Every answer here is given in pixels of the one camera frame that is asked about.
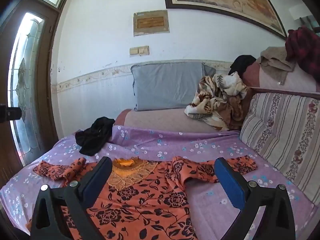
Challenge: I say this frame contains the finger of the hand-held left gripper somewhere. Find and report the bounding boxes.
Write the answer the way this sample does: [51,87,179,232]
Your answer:
[0,104,22,123]

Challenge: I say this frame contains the beige towel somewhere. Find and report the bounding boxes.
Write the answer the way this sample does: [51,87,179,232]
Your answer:
[255,46,297,85]

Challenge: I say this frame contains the purple floral bedsheet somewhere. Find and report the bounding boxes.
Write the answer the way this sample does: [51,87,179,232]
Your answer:
[0,125,318,240]

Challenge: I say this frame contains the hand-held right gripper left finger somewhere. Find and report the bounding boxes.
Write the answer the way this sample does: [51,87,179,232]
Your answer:
[29,156,113,240]

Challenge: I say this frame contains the striped floral cushion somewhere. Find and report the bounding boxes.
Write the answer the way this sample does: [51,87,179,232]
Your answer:
[239,92,320,207]

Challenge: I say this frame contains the beige leaf print blanket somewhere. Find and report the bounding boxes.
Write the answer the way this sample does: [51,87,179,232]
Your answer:
[184,72,248,131]

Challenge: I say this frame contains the grey pillow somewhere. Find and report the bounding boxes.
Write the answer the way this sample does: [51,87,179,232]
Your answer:
[130,62,217,112]

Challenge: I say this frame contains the pink beige sofa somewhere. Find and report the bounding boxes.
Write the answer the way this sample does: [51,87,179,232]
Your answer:
[114,61,320,133]

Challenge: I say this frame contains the red plaid cloth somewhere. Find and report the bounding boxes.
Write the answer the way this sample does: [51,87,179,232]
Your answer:
[285,26,320,80]

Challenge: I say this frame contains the black garment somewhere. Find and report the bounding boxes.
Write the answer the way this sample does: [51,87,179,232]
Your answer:
[228,55,257,77]

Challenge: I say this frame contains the orange black floral shirt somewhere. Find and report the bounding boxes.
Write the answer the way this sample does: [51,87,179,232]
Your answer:
[26,156,258,240]

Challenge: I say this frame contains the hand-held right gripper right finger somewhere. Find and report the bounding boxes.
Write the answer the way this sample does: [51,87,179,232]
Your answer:
[214,157,297,240]

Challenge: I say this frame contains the framed wall plaque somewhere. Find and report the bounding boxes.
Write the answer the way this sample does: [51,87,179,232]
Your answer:
[133,10,170,37]

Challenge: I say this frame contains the beige light switch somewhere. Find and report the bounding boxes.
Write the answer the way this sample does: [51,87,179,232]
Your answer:
[129,46,150,56]

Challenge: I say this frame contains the black cloth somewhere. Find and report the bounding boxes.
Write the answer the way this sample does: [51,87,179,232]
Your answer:
[75,117,115,156]

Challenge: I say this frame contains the brown door with stained glass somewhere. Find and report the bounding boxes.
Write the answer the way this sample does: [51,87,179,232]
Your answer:
[0,0,75,188]

